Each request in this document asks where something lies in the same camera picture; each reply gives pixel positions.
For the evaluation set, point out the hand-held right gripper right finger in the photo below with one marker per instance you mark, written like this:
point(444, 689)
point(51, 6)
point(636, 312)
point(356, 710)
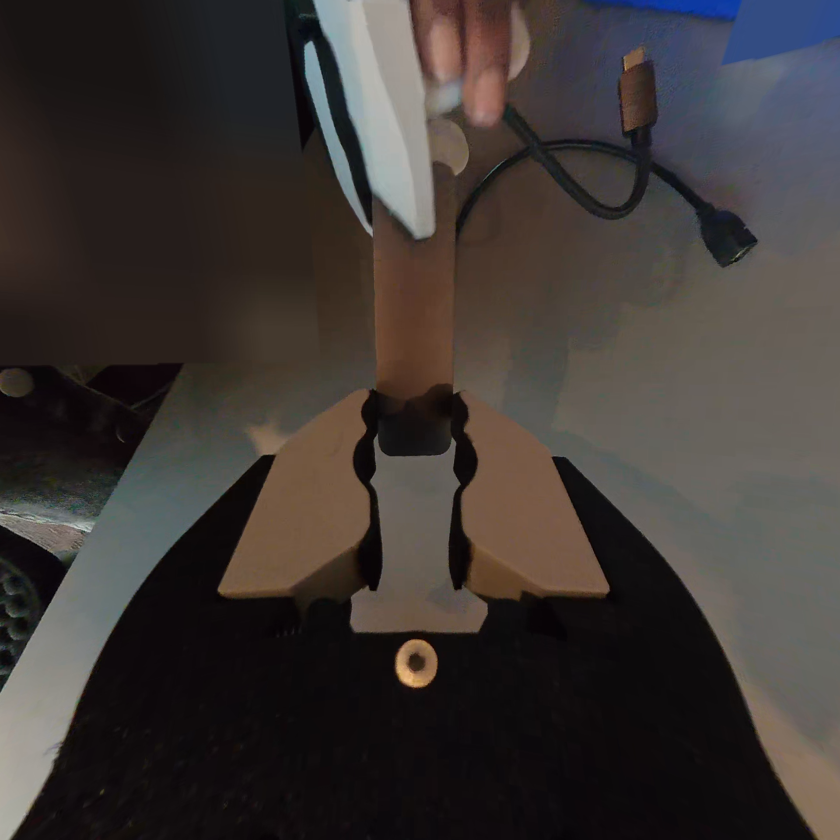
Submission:
point(532, 519)

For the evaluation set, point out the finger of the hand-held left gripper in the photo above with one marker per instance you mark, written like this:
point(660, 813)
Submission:
point(387, 105)
point(335, 131)

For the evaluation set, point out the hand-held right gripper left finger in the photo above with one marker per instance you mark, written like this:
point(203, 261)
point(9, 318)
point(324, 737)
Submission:
point(295, 519)

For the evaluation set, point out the grey slim usb hub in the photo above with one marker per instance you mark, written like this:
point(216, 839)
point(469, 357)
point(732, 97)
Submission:
point(414, 302)

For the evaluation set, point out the blue plastic bin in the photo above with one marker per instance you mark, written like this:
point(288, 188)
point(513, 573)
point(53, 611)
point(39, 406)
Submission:
point(656, 7)

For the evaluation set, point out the person's left hand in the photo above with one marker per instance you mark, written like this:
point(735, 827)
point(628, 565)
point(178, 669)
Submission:
point(479, 53)

